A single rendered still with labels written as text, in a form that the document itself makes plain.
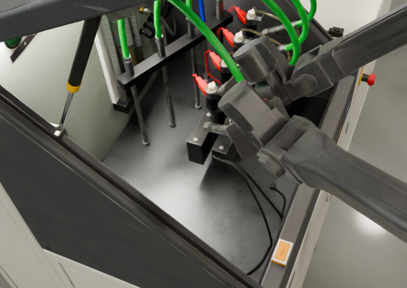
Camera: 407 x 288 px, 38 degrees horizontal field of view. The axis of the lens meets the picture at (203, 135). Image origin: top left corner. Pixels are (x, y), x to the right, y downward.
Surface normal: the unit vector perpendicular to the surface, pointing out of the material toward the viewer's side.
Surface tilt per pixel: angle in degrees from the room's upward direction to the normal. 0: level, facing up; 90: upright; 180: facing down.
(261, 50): 68
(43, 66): 90
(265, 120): 47
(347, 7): 0
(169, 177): 0
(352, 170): 36
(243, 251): 0
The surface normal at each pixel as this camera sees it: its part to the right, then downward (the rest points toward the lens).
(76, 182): -0.39, 0.76
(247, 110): 0.18, 0.07
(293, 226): -0.05, -0.59
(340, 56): -0.14, 0.36
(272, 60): -0.31, 0.51
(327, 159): -0.59, -0.64
